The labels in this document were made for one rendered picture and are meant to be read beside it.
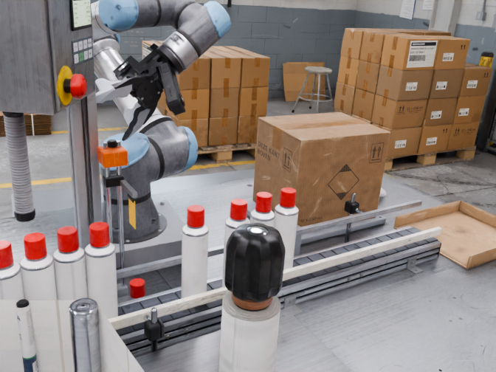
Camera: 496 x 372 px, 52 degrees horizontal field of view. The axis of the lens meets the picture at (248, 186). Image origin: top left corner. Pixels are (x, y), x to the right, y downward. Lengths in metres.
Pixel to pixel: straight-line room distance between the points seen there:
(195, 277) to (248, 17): 5.96
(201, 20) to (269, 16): 5.83
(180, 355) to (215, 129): 3.56
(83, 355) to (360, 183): 0.96
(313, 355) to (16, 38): 0.70
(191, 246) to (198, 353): 0.19
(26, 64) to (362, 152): 0.93
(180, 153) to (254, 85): 3.19
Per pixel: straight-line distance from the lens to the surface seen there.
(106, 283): 0.94
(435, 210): 1.71
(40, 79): 0.81
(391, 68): 4.48
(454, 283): 1.37
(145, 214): 1.26
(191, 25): 1.13
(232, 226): 1.00
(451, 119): 4.98
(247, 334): 0.73
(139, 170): 1.22
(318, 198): 1.41
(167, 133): 1.31
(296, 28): 7.17
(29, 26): 0.81
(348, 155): 1.42
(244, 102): 4.43
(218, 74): 4.29
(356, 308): 1.18
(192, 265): 1.00
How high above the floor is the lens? 1.49
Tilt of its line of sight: 22 degrees down
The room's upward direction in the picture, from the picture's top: 4 degrees clockwise
